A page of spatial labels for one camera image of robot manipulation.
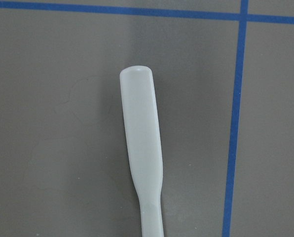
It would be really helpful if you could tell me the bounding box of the beige hand brush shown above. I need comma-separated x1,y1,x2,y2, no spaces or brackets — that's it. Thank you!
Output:
120,66,164,237

